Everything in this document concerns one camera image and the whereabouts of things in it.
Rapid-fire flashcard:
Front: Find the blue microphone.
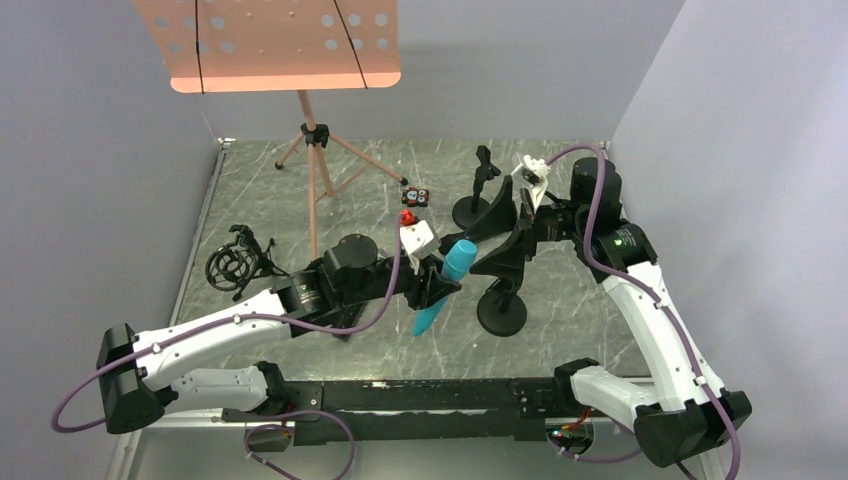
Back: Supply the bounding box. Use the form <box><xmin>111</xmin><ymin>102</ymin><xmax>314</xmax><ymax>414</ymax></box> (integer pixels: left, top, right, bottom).
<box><xmin>412</xmin><ymin>239</ymin><xmax>478</xmax><ymax>337</ymax></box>

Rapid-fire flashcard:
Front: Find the black round-base mic stand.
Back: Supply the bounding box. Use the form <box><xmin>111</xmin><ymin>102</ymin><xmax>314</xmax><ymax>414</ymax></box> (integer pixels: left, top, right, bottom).
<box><xmin>476</xmin><ymin>278</ymin><xmax>527</xmax><ymax>338</ymax></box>

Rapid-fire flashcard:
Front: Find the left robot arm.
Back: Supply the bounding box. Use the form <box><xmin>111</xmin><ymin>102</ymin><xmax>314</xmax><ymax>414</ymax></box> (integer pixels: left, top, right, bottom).
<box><xmin>96</xmin><ymin>234</ymin><xmax>461</xmax><ymax>434</ymax></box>

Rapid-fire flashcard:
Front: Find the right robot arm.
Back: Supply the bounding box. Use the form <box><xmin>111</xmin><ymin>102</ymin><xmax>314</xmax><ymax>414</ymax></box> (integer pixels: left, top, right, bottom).
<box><xmin>463</xmin><ymin>155</ymin><xmax>752</xmax><ymax>467</ymax></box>

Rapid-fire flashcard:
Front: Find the black tall mic stand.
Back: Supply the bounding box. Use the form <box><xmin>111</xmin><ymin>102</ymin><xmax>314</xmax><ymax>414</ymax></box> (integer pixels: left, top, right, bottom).
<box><xmin>451</xmin><ymin>145</ymin><xmax>501</xmax><ymax>229</ymax></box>

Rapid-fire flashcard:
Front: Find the pink music stand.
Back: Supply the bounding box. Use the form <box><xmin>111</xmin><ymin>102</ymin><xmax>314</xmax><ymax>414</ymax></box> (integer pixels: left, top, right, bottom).
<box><xmin>133</xmin><ymin>0</ymin><xmax>408</xmax><ymax>255</ymax></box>

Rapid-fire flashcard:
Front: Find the black microphone orange tip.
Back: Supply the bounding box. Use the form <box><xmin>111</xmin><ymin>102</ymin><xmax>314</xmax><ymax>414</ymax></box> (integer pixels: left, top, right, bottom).
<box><xmin>441</xmin><ymin>231</ymin><xmax>468</xmax><ymax>250</ymax></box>

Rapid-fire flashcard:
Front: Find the small red black cube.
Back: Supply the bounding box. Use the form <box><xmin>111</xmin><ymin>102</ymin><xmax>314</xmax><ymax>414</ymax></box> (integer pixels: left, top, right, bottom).
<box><xmin>401</xmin><ymin>187</ymin><xmax>430</xmax><ymax>208</ymax></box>

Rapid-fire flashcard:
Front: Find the black microphone silver grille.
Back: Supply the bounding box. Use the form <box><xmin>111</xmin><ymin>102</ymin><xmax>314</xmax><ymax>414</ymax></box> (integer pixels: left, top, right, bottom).
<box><xmin>328</xmin><ymin>304</ymin><xmax>365</xmax><ymax>330</ymax></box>

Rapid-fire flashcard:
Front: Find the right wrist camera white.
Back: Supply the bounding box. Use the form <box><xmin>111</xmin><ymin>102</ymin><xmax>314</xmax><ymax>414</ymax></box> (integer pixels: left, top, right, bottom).
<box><xmin>511</xmin><ymin>153</ymin><xmax>550</xmax><ymax>212</ymax></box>

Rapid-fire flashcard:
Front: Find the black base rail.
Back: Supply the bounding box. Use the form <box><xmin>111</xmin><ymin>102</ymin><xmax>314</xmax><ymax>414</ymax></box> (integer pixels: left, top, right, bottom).
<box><xmin>222</xmin><ymin>377</ymin><xmax>585</xmax><ymax>446</ymax></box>

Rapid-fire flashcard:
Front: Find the black shock mount tripod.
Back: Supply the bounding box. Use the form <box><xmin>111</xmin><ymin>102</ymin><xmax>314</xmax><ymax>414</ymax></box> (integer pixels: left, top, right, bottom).
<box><xmin>204</xmin><ymin>224</ymin><xmax>289</xmax><ymax>302</ymax></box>

